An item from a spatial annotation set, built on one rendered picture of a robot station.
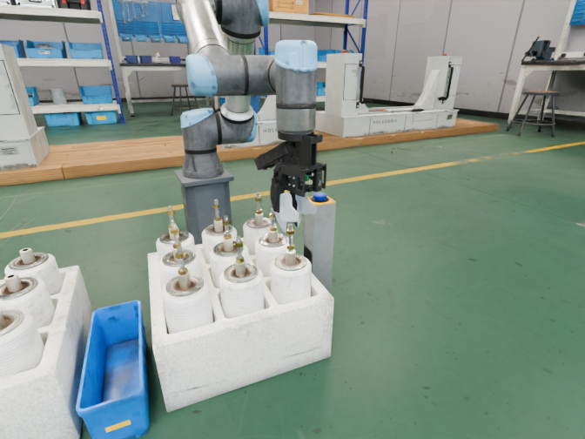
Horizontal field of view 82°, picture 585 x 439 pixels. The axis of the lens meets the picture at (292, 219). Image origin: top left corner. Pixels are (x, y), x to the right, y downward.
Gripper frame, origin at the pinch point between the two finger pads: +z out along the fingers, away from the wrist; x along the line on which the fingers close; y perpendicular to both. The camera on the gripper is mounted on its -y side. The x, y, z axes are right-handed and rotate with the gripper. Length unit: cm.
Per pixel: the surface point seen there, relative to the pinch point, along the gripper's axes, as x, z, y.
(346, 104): 229, -2, -135
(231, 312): -15.1, 16.9, -2.9
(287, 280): -3.9, 11.6, 3.2
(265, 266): 0.5, 15.3, -8.7
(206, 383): -23.7, 30.2, -2.1
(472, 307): 48, 35, 32
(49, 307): -41, 15, -31
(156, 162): 63, 30, -188
